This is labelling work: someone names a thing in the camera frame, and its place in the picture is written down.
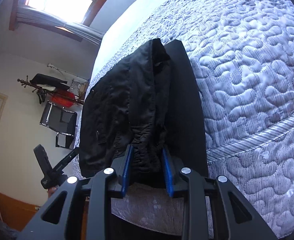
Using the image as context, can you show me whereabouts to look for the black chrome chair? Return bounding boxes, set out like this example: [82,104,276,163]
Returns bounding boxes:
[39,101,78,149]

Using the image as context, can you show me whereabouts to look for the person's left hand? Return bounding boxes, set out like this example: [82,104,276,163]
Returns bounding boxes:
[47,185,59,198]

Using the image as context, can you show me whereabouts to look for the grey curtain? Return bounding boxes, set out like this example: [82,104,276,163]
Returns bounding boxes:
[16,5,104,46]

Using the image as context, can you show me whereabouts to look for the bed with quilted bedspread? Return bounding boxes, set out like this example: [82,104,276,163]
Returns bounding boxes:
[90,0,294,238]

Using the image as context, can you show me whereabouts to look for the wooden coat rack with clothes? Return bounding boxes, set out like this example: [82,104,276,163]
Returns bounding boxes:
[17,73,84,108]

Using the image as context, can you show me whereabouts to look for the cardboard boxes by wall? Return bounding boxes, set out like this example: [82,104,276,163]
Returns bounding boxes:
[68,79,89,99]

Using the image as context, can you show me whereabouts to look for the black pants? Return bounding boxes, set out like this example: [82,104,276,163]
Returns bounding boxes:
[79,38,208,188]

